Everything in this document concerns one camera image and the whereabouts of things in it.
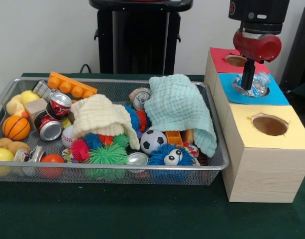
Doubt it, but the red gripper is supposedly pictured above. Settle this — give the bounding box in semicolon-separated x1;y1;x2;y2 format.
233;29;283;91

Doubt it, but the clear bottle blue label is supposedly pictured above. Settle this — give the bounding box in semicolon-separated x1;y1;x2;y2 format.
231;71;272;98

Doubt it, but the mint muslin cloth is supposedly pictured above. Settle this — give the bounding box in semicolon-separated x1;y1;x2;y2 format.
143;74;217;158

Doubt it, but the cream muslin cloth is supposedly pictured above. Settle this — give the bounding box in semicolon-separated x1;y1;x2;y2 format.
70;94;140;150

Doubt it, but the long orange toy block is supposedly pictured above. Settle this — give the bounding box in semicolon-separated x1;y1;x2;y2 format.
47;71;98;99

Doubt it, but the wooden box with three holes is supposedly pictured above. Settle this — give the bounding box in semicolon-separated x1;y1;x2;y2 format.
203;47;305;203

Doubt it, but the black equipment case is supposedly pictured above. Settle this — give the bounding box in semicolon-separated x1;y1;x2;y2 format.
279;3;305;93

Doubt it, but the black and white soccer ball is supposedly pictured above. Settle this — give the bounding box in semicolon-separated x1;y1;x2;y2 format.
140;128;168;156

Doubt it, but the blue spiky ball with eyes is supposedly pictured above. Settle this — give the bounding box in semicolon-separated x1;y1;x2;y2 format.
148;143;195;181

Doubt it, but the green spiky rubber ball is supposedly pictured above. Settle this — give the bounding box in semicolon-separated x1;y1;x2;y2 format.
89;144;129;180

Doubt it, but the dark green tablecloth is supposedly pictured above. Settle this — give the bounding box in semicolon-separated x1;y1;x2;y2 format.
0;72;305;239

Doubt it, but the multicoloured spiky caterpillar toy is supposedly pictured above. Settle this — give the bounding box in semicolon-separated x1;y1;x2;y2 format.
70;133;129;162

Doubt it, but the red soda can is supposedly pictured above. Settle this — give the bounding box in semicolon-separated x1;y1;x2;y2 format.
46;92;73;120

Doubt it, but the red rubber ball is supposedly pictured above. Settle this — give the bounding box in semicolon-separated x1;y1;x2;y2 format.
39;154;66;179

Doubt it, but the orange mini basketball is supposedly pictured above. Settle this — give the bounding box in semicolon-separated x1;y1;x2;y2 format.
2;116;31;141

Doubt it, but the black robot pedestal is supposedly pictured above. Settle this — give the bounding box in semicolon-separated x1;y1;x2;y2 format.
89;0;194;75

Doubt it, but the silver wire mesh bin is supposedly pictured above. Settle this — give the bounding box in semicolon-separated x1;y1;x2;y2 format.
0;77;229;187

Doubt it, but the black cable loop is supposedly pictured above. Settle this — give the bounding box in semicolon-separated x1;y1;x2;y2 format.
80;63;98;73

